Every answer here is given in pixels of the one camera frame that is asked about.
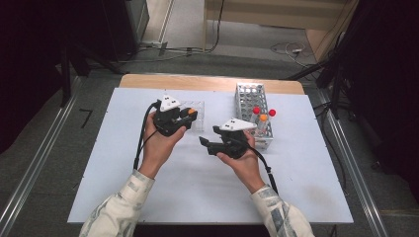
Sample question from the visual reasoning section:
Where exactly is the dark curtain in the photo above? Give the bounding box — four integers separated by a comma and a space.
0, 0, 68, 154
342, 0, 419, 198

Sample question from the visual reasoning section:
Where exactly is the left hand-held gripper cable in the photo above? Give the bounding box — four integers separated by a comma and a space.
132, 101, 162, 171

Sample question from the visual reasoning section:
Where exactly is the clear plastic tube rack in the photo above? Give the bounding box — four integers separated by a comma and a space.
179, 100, 206, 133

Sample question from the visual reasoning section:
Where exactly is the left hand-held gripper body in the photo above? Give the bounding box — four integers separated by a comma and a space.
153, 94, 182, 137

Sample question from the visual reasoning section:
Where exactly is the white table board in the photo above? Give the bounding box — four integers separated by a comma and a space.
67, 87, 354, 225

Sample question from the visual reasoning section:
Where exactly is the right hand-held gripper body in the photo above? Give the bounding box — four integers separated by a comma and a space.
219, 118, 258, 160

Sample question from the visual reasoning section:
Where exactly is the wooden table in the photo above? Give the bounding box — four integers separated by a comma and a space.
119, 73, 305, 96

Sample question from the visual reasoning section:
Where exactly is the metal tube rack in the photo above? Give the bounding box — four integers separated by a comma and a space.
234, 82, 275, 151

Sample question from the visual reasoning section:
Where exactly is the black cabinet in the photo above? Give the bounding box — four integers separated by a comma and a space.
98, 0, 150, 63

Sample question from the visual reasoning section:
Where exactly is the black metal stand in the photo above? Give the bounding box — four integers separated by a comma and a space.
58, 42, 127, 108
286, 6, 364, 120

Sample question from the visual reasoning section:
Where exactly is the metal floor rail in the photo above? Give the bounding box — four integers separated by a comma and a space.
0, 77, 83, 237
315, 88, 390, 237

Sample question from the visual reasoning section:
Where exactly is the light wooden furniture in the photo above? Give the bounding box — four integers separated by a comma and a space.
204, 0, 360, 63

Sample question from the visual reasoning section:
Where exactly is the person's right hand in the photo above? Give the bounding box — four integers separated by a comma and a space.
216, 130, 266, 195

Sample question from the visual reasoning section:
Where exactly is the black hanging cable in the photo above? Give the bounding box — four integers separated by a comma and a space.
204, 0, 225, 53

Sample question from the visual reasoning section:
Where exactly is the white floor cable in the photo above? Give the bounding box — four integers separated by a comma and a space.
270, 41, 310, 67

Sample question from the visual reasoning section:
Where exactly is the hand-held gripper cable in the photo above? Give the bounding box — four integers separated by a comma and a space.
245, 141, 280, 196
132, 101, 162, 171

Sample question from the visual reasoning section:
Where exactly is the right hand-held gripper cable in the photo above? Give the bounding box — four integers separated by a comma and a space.
245, 141, 280, 196

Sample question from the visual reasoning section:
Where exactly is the person's left hand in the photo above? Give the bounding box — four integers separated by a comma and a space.
138, 112, 187, 180

